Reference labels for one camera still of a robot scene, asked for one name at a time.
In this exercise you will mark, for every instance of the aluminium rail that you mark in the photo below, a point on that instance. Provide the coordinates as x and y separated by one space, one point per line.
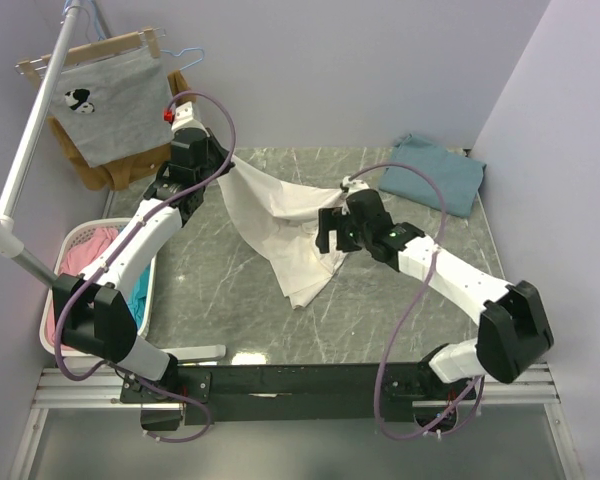
103 390

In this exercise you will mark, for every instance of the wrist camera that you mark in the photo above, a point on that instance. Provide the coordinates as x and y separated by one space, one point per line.
350 186
183 116

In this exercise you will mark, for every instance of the folded blue t-shirt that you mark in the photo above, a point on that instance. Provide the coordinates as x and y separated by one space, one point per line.
457 176

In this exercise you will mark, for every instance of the white coca-cola t-shirt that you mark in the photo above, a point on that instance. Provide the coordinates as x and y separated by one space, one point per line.
279 220

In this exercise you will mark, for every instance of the white laundry basket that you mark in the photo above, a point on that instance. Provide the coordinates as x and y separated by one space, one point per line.
121 224

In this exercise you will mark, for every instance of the pink garment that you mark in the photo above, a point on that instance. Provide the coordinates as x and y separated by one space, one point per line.
82 246

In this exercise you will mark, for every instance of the black base beam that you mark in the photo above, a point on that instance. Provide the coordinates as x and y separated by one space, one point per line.
234 393

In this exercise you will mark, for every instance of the teal garment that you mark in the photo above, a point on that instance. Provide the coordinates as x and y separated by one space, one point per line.
139 298

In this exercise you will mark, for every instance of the wooden clip hanger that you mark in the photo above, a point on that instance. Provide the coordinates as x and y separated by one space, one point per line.
34 70

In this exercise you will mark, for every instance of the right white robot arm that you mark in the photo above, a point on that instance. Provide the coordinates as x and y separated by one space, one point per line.
513 327

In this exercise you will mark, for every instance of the blue wire hanger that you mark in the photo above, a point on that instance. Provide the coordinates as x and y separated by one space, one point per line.
97 30

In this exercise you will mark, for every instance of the grey panda t-shirt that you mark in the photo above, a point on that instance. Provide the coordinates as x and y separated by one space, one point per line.
113 108

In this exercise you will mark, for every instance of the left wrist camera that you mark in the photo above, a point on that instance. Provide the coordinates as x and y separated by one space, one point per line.
183 116

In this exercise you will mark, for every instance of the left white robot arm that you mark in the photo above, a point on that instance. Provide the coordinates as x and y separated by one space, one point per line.
90 309

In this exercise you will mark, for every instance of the brown garment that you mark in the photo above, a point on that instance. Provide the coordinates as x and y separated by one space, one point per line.
117 174

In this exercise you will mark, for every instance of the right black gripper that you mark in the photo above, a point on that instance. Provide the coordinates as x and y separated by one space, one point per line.
328 220

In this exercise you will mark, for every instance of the white clothes rack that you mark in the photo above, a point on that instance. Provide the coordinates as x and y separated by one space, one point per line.
10 246

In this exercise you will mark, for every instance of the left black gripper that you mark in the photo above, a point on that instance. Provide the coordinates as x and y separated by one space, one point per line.
214 145

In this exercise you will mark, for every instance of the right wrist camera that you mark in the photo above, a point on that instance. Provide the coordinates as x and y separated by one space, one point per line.
350 186

